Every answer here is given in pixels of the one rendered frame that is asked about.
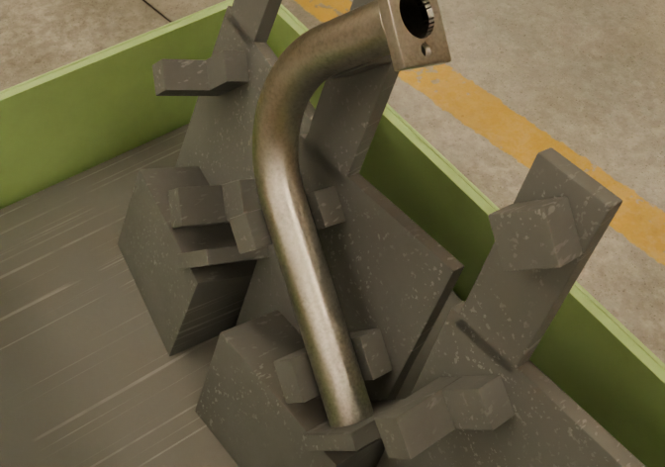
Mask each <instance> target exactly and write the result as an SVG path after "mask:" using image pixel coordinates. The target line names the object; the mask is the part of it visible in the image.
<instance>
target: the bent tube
mask: <svg viewBox="0 0 665 467"><path fill-rule="evenodd" d="M388 54H391V58H392V62H393V66H394V70H395V71H403V70H409V69H416V68H422V67H428V66H435V65H441V64H445V63H448V62H451V56H450V52H449V48H448V44H447V40H446V35H445V31H444V27H443V23H442V20H441V15H440V11H439V7H438V3H437V0H374V1H372V2H370V3H367V4H365V5H363V6H360V7H358V8H356V9H354V10H351V11H349V12H347V13H345V14H342V15H340V16H338V17H335V18H333V19H331V20H329V21H326V22H324V23H322V24H319V25H317V26H315V27H313V28H311V29H310V30H309V31H307V32H305V33H304V34H303V35H301V36H300V37H299V38H297V39H296V40H295V41H294V42H292V43H291V44H290V45H289V46H287V48H286V49H285V50H284V51H283V52H282V53H281V55H280V56H279V57H278V59H277V60H276V62H275V63H274V65H273V66H272V68H271V70H270V72H269V74H268V75H267V78H266V80H265V82H264V84H263V87H262V89H261V92H260V95H259V99H258V102H257V106H256V111H255V116H254V122H253V131H252V164H253V173H254V179H255V185H256V190H257V194H258V198H259V202H260V205H261V209H262V212H263V215H264V218H265V221H266V224H267V227H268V230H269V233H270V236H271V239H272V243H273V246H274V249H275V252H276V255H277V259H278V262H279V265H280V268H281V271H282V274H283V278H284V281H285V284H286V287H287V290H288V294H289V297H290V300H291V303H292V306H293V309H294V313H295V316H296V319H297V322H298V325H299V329H300V332H301V335H302V338H303V340H304V343H305V347H306V350H307V353H308V356H309V359H310V363H311V366H312V369H313V372H314V375H315V378H316V382H317V385H318V388H319V391H320V394H321V398H322V401H323V404H324V407H325V410H326V413H327V417H328V420H329V423H330V426H331V427H343V426H348V425H351V424H355V423H357V422H360V421H362V420H366V419H368V418H369V417H371V416H372V415H373V413H374V412H373V409H372V406H371V403H370V399H369V396H368V393H367V390H366V387H365V383H364V380H363V377H362V374H361V371H360V368H359V364H358V361H357V358H356V355H355V352H354V348H353V345H352V342H351V339H350V336H349V333H348V329H347V326H346V323H345V320H344V317H343V313H342V310H341V307H340V304H339V301H338V298H337V294H336V291H335V288H334V285H333V280H332V277H331V274H330V271H329V268H328V265H327V261H326V258H325V255H324V252H323V249H322V245H321V242H320V239H319V236H318V233H317V230H316V226H315V223H314V220H313V217H312V214H311V210H310V207H309V204H308V201H307V198H306V195H305V191H304V188H303V184H302V179H301V174H300V167H299V153H298V147H299V133H300V128H301V123H302V119H303V116H304V113H305V110H306V107H307V105H308V103H309V101H310V99H311V97H312V95H313V94H314V92H315V91H316V90H317V88H318V87H319V86H320V85H321V84H322V83H323V82H324V81H325V80H327V79H328V78H329V77H331V76H333V75H335V74H337V73H340V72H343V71H345V70H348V69H350V68H353V67H355V66H358V65H361V64H364V63H366V62H369V61H372V60H375V59H377V58H380V57H383V56H386V55H388Z"/></svg>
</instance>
